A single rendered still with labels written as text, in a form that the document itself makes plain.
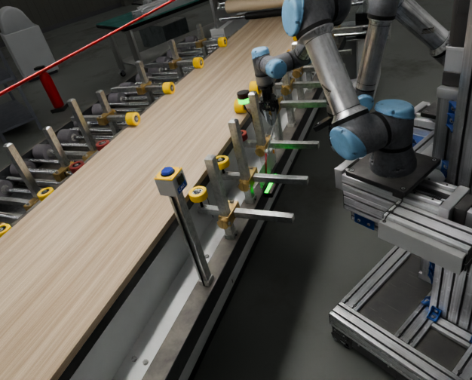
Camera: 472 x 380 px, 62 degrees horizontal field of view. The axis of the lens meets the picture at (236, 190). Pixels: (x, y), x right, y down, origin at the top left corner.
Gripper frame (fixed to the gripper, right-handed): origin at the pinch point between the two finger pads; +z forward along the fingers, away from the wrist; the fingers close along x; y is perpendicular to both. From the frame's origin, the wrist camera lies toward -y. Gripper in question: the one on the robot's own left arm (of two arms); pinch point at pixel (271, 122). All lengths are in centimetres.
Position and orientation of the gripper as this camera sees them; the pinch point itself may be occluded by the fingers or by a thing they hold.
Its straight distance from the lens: 190.3
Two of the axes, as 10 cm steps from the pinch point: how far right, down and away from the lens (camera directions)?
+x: 9.8, -1.4, -1.4
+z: 2.0, 8.0, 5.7
